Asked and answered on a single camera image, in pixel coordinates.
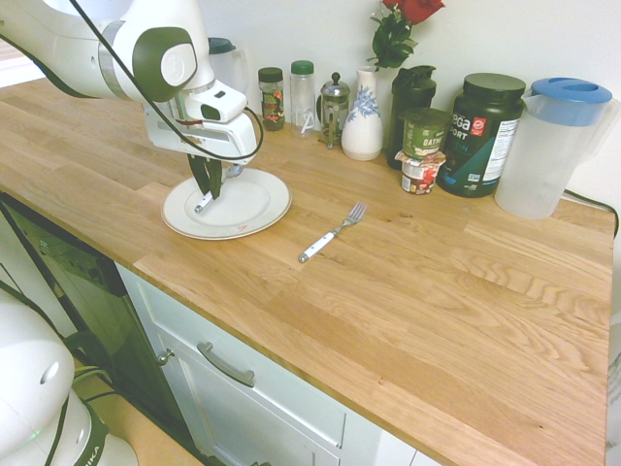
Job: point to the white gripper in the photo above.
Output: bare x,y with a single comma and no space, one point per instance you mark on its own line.
228,133

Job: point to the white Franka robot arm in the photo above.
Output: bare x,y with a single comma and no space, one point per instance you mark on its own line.
63,53

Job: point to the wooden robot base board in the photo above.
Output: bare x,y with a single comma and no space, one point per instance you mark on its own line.
136,422

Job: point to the white plate with gold rim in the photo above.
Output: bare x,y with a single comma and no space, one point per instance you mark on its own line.
252,204

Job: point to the spice jar with dark lid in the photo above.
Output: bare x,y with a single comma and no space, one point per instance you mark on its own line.
271,102

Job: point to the clear pitcher with teal lid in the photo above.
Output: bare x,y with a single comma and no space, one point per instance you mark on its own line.
233,68

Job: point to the clear bottle with green lid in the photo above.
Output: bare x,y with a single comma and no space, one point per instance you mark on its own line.
303,87

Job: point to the glass french press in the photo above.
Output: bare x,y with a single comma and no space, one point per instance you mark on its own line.
335,111

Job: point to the white vase with blue flowers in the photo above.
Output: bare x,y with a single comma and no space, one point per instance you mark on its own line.
361,131

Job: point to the silver cabinet knob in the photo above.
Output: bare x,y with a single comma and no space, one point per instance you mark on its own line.
165,357

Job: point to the red and white yogurt cup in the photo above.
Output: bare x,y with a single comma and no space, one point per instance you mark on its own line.
419,175

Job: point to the green oatmeal cup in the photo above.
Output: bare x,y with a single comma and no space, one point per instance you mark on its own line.
424,133

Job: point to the black shaker bottle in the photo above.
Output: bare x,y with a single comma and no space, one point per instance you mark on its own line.
412,92

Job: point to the red roses bunch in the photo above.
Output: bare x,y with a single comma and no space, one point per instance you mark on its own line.
393,39

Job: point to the black protein powder tub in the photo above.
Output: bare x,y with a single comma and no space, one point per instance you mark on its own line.
485,126

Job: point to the translucent pitcher with blue lid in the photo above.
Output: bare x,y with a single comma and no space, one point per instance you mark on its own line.
548,155

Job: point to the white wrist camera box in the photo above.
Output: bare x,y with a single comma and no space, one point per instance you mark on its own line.
228,102

